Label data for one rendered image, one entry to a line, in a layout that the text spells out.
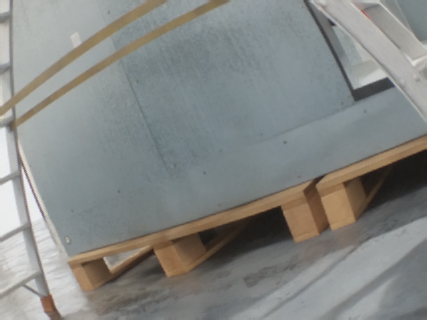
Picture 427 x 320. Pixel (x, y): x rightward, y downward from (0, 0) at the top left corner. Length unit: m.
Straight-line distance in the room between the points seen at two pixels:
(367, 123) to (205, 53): 0.62
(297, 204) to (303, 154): 0.17
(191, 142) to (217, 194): 0.20
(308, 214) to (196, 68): 0.62
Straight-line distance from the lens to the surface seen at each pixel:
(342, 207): 1.99
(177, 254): 2.37
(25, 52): 2.83
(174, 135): 2.33
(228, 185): 2.27
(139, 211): 2.54
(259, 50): 2.08
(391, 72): 1.20
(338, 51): 2.00
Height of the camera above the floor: 0.50
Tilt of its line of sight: 4 degrees down
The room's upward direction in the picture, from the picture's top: 24 degrees counter-clockwise
